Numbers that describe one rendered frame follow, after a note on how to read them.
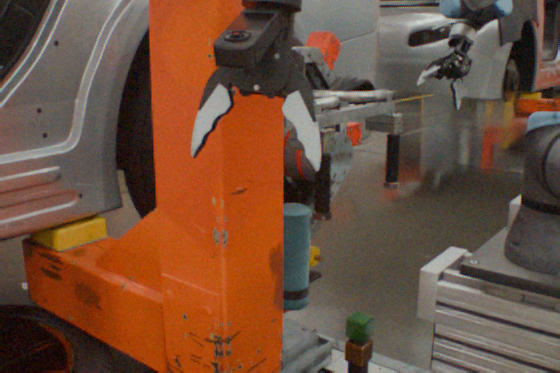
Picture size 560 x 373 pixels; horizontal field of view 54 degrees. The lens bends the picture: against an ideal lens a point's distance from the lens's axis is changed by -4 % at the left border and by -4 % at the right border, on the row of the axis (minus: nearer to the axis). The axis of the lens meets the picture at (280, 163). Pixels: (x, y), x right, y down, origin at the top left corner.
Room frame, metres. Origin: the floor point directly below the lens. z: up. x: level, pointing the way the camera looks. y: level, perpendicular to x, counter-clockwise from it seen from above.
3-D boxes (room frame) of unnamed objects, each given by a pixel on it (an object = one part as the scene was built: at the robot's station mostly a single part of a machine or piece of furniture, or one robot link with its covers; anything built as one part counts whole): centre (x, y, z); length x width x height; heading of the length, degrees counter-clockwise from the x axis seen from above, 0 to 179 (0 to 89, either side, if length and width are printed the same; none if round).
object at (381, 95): (1.52, -0.17, 1.03); 0.19 x 0.18 x 0.11; 52
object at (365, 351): (0.94, -0.14, 0.59); 0.04 x 0.04 x 0.04; 52
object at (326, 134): (1.26, -0.07, 0.93); 0.09 x 0.05 x 0.05; 52
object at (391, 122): (1.53, -0.28, 0.93); 0.09 x 0.05 x 0.05; 52
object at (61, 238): (1.28, 0.51, 0.71); 0.14 x 0.14 x 0.05; 52
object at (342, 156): (1.48, -0.07, 0.85); 0.21 x 0.14 x 0.14; 52
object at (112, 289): (1.17, 0.37, 0.69); 0.52 x 0.17 x 0.35; 52
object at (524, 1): (4.11, -1.63, 1.36); 0.71 x 0.30 x 0.51; 142
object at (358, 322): (0.94, -0.14, 0.64); 0.04 x 0.04 x 0.04; 52
